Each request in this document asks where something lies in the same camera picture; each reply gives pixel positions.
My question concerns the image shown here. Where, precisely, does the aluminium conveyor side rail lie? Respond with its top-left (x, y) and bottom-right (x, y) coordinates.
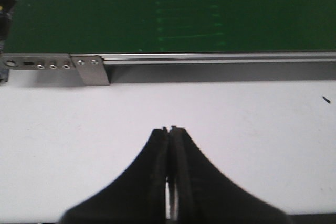
top-left (101, 51), bottom-right (335, 65)

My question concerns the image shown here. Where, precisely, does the green conveyor belt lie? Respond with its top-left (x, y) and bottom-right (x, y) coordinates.
top-left (4, 0), bottom-right (335, 54)

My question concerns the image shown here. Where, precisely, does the steel left support bracket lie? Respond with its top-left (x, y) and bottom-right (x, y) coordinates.
top-left (71, 55), bottom-right (110, 86)

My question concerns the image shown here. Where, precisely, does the steel slotted end plate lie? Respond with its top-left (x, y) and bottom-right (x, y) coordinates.
top-left (1, 53), bottom-right (75, 70)

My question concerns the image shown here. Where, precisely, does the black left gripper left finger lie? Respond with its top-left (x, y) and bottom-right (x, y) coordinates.
top-left (59, 128), bottom-right (168, 223)

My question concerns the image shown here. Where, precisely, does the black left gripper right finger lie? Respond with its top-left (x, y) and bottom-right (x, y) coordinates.
top-left (169, 126), bottom-right (293, 223)

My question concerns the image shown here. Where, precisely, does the conveyor motor with wires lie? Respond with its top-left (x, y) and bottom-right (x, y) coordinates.
top-left (0, 0), bottom-right (17, 83)

